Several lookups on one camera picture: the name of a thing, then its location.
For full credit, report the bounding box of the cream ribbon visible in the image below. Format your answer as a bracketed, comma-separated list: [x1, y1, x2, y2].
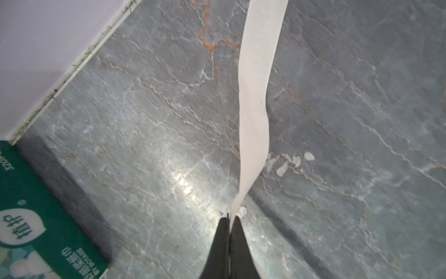
[230, 0, 288, 226]

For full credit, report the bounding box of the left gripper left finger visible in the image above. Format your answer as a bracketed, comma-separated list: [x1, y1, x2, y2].
[199, 217, 230, 279]

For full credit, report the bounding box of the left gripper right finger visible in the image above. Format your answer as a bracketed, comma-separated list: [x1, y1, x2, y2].
[229, 216, 261, 279]

